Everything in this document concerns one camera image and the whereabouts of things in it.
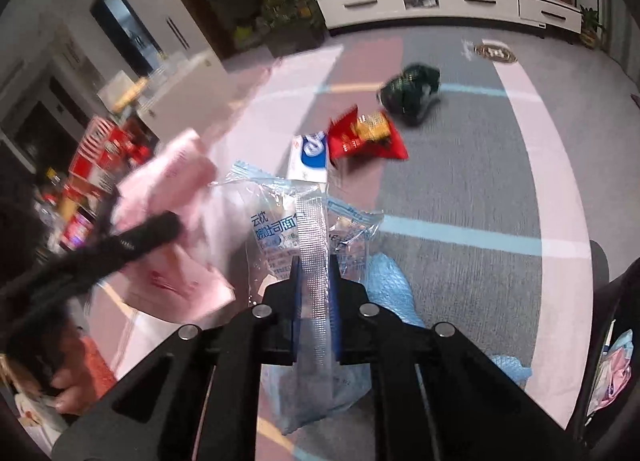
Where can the black trash bin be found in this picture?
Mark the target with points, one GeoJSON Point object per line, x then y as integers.
{"type": "Point", "coordinates": [599, 263]}

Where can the round brown floor drain cover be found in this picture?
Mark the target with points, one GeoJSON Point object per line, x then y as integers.
{"type": "Point", "coordinates": [495, 52]}

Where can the white cardboard box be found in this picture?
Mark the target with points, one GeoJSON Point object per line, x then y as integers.
{"type": "Point", "coordinates": [185, 91]}

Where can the black wall screen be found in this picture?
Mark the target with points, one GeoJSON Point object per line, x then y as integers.
{"type": "Point", "coordinates": [120, 21]}

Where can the white TV cabinet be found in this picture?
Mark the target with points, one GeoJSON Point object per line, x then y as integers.
{"type": "Point", "coordinates": [480, 1]}

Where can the stack of red boxes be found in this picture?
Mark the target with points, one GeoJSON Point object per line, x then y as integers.
{"type": "Point", "coordinates": [100, 151]}

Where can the clear blue-printed plastic bag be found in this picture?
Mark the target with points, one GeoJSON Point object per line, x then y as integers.
{"type": "Point", "coordinates": [280, 231]}

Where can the small potted floor plant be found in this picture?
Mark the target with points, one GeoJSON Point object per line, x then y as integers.
{"type": "Point", "coordinates": [591, 26]}

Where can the light blue plastic bag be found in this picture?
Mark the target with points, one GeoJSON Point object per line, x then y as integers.
{"type": "Point", "coordinates": [395, 291]}

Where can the large potted plant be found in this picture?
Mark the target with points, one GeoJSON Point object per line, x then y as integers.
{"type": "Point", "coordinates": [290, 21]}

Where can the white blue box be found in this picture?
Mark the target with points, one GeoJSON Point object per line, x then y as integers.
{"type": "Point", "coordinates": [307, 166]}

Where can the pink blue packet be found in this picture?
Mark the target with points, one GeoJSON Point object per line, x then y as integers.
{"type": "Point", "coordinates": [612, 371]}

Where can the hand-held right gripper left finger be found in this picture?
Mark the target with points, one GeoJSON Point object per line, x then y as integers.
{"type": "Point", "coordinates": [295, 326]}

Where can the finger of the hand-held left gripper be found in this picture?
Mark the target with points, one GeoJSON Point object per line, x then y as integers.
{"type": "Point", "coordinates": [145, 236]}

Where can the person's left hand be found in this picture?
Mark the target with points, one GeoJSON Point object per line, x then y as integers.
{"type": "Point", "coordinates": [69, 391]}

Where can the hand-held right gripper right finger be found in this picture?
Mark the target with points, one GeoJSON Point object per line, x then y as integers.
{"type": "Point", "coordinates": [334, 326]}

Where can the red snack packet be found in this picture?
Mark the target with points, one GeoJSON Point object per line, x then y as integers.
{"type": "Point", "coordinates": [350, 141]}

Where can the black plastic bag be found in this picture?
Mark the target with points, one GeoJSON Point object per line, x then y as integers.
{"type": "Point", "coordinates": [407, 91]}

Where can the pink plastic package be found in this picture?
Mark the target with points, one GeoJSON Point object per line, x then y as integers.
{"type": "Point", "coordinates": [170, 176]}

